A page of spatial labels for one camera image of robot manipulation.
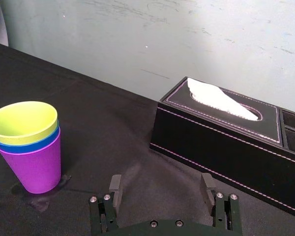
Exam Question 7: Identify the white tissue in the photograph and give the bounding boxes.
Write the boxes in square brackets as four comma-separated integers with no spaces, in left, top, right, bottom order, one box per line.
[187,78,259,121]

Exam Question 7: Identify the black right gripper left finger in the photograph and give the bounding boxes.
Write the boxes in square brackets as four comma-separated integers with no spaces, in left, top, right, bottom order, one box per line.
[88,174,122,236]

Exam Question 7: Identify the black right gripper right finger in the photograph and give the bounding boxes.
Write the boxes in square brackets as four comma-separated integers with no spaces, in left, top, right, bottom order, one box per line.
[200,173,243,234]

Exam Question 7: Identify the yellow-green plastic cup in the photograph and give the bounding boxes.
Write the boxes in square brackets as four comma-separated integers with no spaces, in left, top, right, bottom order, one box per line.
[0,101,59,145]

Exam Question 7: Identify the black table cloth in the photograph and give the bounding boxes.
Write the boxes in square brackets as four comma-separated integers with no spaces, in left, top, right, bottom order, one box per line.
[0,40,295,236]

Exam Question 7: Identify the blue plastic cup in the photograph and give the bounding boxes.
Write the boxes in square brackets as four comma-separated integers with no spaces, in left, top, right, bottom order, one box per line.
[0,119,60,154]

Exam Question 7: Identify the purple plastic cup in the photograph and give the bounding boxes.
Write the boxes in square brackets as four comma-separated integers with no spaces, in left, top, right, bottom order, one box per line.
[0,127,62,195]

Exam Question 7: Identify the black leather tissue box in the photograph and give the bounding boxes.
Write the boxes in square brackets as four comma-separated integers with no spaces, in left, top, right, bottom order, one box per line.
[149,76,295,217]

